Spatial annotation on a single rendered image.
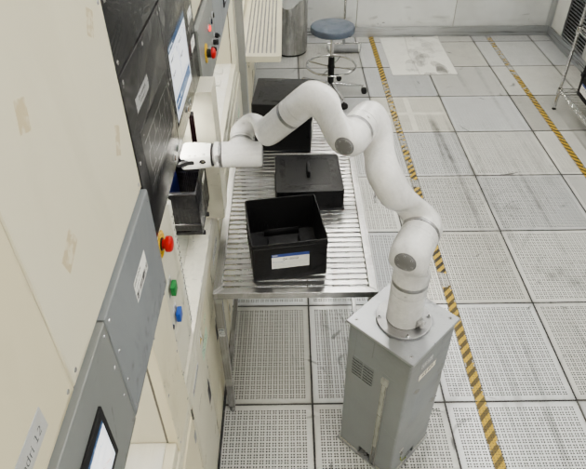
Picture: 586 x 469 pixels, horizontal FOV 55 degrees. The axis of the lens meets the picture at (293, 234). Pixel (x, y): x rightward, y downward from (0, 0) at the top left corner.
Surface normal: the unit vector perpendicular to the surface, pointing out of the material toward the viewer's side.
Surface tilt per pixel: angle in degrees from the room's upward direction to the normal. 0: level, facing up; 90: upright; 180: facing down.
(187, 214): 90
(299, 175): 0
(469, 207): 0
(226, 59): 90
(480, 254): 0
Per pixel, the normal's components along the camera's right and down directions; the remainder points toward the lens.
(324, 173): 0.00, -0.76
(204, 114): 0.01, 0.65
